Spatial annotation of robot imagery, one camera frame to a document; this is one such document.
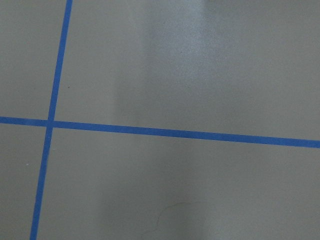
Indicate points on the brown paper table cover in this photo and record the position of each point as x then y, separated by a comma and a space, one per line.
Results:
159, 119

